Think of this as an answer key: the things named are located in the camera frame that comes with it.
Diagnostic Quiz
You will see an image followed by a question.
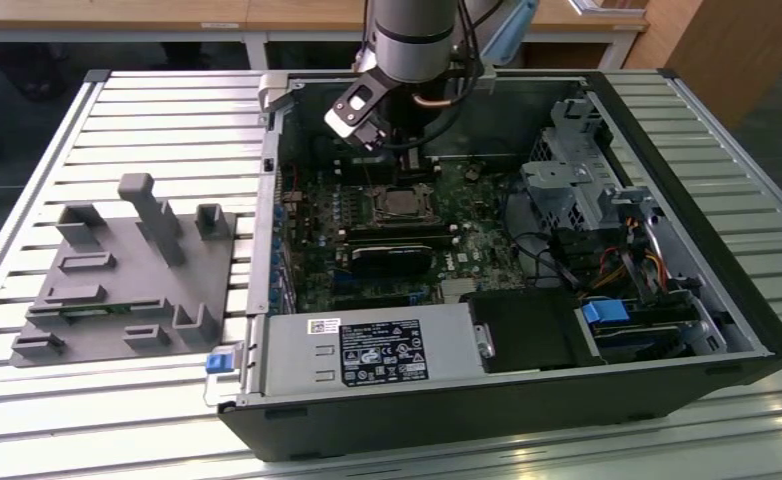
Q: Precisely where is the wooden desk white frame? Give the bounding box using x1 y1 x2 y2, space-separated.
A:
0 0 650 71

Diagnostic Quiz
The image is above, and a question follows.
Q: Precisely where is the brown wooden cabinet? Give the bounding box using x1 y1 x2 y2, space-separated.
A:
621 0 782 131

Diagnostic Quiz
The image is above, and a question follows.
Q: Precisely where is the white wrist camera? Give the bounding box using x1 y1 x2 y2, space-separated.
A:
323 82 393 149

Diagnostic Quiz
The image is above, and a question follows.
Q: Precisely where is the black plastic shroud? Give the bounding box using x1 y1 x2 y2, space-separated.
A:
461 289 606 374

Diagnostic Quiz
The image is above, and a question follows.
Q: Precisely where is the metal socket cover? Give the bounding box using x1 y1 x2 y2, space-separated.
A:
371 183 438 224

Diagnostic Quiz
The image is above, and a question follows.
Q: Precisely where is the silver metal drive cage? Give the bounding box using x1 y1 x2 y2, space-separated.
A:
521 97 640 231

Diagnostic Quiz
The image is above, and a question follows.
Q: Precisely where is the black graphics card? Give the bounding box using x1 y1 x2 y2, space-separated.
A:
347 242 433 279

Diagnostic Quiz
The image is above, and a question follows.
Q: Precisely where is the grey parts rack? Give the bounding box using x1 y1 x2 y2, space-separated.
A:
10 172 239 369

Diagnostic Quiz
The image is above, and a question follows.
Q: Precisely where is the green motherboard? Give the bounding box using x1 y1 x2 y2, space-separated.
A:
277 159 546 314

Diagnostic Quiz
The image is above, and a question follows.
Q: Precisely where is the silver chipset heat sink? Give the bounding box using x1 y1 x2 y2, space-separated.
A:
441 279 479 301

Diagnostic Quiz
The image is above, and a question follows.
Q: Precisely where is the silver power supply unit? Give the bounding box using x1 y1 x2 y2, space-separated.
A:
257 302 493 401

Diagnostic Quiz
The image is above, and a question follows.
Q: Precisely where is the orange yellow wire bundle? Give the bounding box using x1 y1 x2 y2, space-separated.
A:
590 247 673 291

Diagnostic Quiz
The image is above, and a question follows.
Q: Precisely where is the black open PC case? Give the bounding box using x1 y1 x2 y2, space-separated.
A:
217 67 782 464

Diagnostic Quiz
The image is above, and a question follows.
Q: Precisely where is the black RAM slot row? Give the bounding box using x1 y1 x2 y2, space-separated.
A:
342 154 401 184
343 224 453 246

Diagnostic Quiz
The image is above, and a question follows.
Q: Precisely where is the green RAM stick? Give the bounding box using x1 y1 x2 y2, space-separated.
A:
60 305 133 317

